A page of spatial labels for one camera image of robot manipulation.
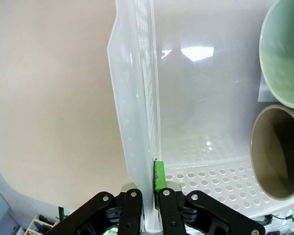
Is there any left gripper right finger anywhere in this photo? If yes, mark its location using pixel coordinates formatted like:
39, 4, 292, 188
151, 160, 267, 235

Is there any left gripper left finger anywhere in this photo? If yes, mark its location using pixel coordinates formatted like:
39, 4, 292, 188
45, 182, 145, 235

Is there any white perforated plastic basket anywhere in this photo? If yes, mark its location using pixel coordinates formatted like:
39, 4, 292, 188
107, 0, 294, 233

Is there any brown cardboard tube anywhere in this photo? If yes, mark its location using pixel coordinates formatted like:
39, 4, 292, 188
249, 104, 294, 201

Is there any pale green cup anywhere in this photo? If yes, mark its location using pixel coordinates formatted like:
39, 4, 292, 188
259, 0, 294, 110

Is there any white box of tools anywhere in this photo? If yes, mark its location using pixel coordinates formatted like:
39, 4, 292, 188
24, 213, 62, 235

